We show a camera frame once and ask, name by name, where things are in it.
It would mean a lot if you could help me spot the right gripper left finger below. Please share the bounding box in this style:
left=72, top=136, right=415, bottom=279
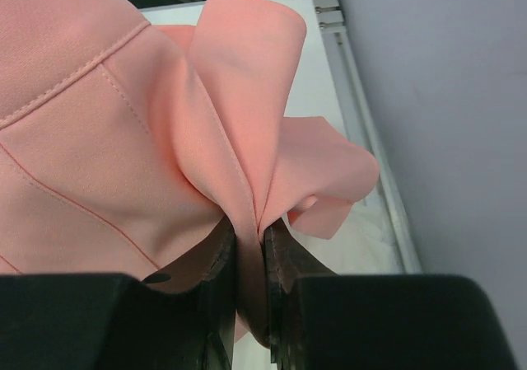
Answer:
left=1, top=219, right=236, bottom=369

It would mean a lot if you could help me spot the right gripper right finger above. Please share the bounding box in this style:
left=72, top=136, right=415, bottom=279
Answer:
left=264, top=221, right=517, bottom=369

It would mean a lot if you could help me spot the pink skirt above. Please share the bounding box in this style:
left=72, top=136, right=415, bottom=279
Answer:
left=1, top=0, right=379, bottom=345

